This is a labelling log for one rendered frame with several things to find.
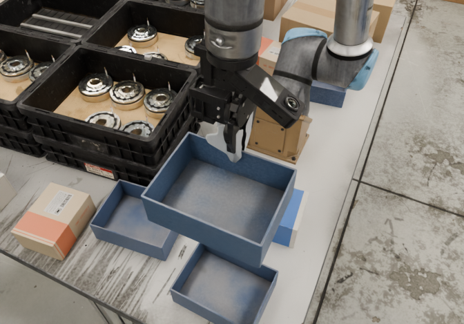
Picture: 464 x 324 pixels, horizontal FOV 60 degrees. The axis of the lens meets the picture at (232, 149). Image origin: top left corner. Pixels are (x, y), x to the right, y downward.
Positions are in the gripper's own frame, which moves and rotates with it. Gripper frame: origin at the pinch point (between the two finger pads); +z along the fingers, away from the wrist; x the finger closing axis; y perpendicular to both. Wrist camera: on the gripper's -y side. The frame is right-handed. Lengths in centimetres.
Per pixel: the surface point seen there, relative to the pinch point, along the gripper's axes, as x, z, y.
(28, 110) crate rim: -6, 19, 62
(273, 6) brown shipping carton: -111, 27, 36
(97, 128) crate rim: -8.6, 18.3, 42.3
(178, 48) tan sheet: -60, 25, 51
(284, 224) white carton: -13.2, 32.0, -7.4
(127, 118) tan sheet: -23, 27, 46
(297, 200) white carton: -21.0, 31.5, -7.9
